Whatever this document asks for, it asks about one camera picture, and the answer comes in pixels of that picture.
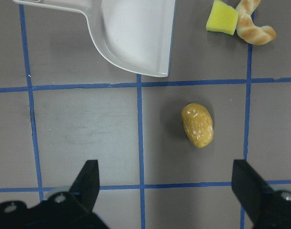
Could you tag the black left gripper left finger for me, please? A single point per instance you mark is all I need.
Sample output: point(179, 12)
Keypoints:
point(71, 209)

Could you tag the beige plastic dustpan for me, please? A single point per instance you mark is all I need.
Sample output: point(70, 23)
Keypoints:
point(134, 35)

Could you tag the twisted bread croissant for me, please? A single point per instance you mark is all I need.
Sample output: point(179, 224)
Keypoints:
point(247, 30)

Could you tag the yellow-brown potato bun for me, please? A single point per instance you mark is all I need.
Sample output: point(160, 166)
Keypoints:
point(198, 124)

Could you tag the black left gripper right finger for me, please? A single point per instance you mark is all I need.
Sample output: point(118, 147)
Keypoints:
point(267, 208)

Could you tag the yellow sponge piece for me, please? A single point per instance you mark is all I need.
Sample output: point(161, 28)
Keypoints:
point(223, 18)

